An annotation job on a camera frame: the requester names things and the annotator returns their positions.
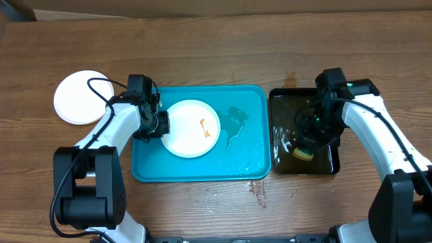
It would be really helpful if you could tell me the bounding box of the white plate with orange stain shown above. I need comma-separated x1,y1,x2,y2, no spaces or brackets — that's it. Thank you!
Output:
161,99,221,159

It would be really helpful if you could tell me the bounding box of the green yellow sponge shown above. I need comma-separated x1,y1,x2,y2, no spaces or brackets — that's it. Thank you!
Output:
292,146,314,161

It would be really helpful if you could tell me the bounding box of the white plate with thin smear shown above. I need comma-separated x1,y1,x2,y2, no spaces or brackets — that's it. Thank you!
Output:
53,70,114,125

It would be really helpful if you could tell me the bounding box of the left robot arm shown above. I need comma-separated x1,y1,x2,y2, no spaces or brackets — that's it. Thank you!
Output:
49,74,169,242

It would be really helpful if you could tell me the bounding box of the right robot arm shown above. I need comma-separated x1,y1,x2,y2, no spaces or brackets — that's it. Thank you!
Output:
292,67,431,243

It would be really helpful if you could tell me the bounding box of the black water tray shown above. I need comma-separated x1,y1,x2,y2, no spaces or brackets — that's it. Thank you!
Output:
269,88,340,175

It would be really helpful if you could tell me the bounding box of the blue plastic tray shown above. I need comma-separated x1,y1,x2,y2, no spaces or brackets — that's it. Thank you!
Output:
132,85,271,182

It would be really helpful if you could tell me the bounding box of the cardboard backdrop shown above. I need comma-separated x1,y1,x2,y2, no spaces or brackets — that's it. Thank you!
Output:
0,0,432,22

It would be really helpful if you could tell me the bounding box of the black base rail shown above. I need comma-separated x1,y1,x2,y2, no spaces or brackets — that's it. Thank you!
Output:
144,234,338,243

